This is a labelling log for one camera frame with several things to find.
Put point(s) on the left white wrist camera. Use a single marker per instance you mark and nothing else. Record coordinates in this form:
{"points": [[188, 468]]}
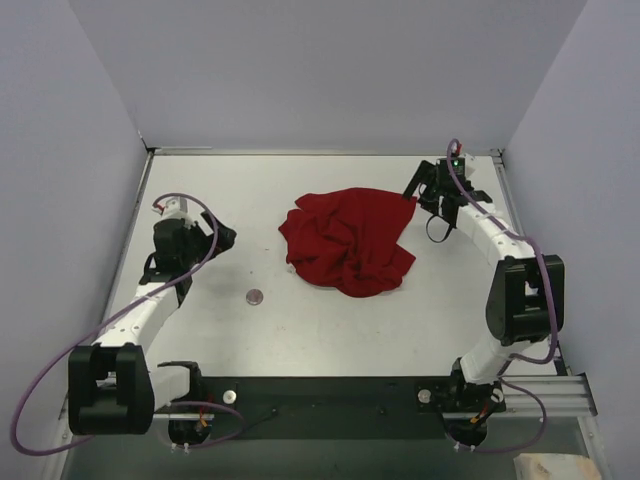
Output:
{"points": [[174, 207]]}

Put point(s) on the beige cardboard box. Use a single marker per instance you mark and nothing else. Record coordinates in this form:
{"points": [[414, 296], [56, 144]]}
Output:
{"points": [[548, 466]]}

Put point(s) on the aluminium frame rail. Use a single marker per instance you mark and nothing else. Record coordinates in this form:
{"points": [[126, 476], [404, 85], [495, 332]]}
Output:
{"points": [[525, 397]]}

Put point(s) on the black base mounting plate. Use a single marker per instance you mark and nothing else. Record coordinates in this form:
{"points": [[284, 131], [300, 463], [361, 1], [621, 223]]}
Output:
{"points": [[341, 408]]}

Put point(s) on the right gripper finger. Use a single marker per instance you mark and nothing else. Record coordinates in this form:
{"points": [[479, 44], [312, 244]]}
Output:
{"points": [[426, 200], [424, 175]]}

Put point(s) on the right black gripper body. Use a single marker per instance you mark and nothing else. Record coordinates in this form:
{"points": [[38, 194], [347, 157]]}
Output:
{"points": [[427, 185]]}

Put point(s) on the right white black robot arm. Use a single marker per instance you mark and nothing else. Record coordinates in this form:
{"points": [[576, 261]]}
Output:
{"points": [[525, 300]]}

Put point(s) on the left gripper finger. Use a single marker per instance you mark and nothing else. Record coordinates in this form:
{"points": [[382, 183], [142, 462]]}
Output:
{"points": [[208, 220], [225, 239]]}

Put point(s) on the red t-shirt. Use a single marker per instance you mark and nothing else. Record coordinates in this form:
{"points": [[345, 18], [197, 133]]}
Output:
{"points": [[348, 240]]}

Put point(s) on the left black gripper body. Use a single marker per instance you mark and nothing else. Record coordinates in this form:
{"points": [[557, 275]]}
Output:
{"points": [[201, 238]]}

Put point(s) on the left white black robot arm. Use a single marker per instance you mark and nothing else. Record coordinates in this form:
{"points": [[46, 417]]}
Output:
{"points": [[112, 388]]}

